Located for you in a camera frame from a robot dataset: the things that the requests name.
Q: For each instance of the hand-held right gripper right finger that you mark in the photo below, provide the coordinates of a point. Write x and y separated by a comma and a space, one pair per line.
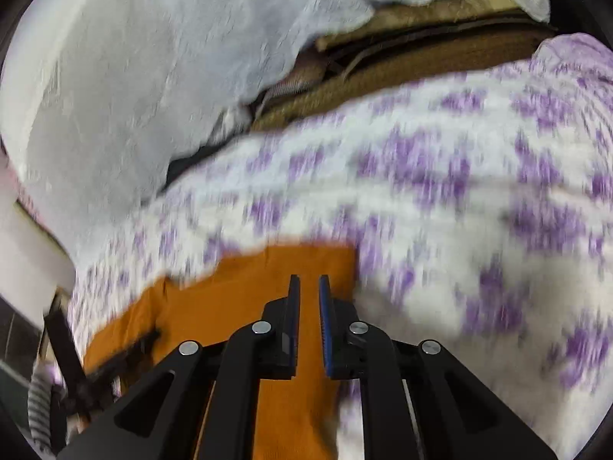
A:
325, 330

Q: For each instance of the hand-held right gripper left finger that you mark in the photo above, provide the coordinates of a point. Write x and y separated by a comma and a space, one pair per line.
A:
293, 326

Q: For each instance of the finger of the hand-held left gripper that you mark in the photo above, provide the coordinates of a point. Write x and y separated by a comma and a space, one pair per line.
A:
129, 350

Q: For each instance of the orange cloth garment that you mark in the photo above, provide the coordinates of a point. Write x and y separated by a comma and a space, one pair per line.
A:
230, 297

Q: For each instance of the person's left forearm striped sleeve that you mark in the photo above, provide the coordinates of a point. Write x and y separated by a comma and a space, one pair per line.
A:
40, 402

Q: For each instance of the purple floral bed sheet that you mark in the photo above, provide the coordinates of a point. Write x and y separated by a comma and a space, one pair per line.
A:
431, 249

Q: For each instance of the pink floral cloth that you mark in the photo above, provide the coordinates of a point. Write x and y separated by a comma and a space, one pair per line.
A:
7, 172

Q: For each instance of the brown folded blankets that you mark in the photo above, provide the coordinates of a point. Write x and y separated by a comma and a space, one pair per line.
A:
383, 72

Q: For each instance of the wooden frame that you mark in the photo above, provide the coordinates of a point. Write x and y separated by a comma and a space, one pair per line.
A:
43, 232

